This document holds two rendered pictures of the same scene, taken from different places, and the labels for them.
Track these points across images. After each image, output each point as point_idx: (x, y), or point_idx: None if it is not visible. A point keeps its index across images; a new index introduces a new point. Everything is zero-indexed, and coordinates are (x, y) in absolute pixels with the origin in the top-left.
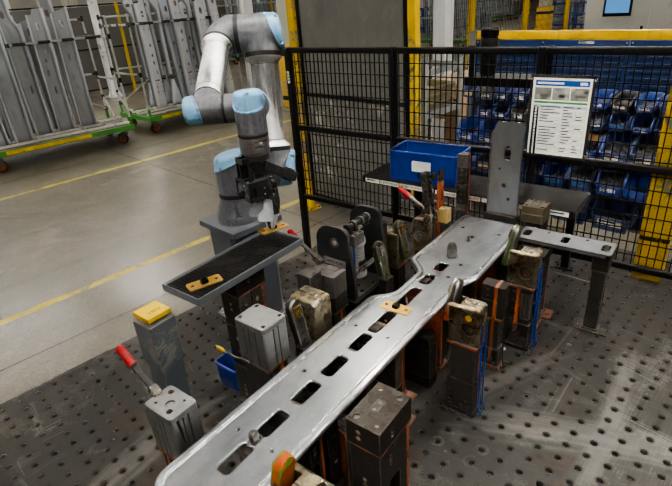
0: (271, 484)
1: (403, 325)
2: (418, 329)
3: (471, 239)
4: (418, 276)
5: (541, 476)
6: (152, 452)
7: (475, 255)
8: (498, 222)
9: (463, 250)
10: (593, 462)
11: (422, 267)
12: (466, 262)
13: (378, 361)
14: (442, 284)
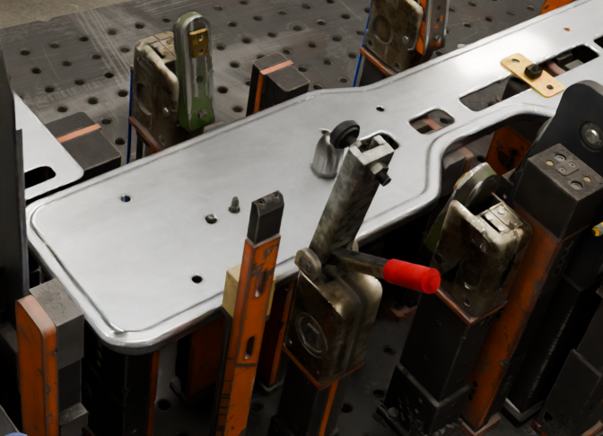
0: None
1: (530, 39)
2: (503, 30)
3: (221, 211)
4: (450, 131)
5: (318, 66)
6: None
7: (264, 147)
8: (62, 257)
9: (280, 176)
10: (233, 56)
11: (423, 158)
12: (305, 134)
13: (591, 0)
14: (406, 94)
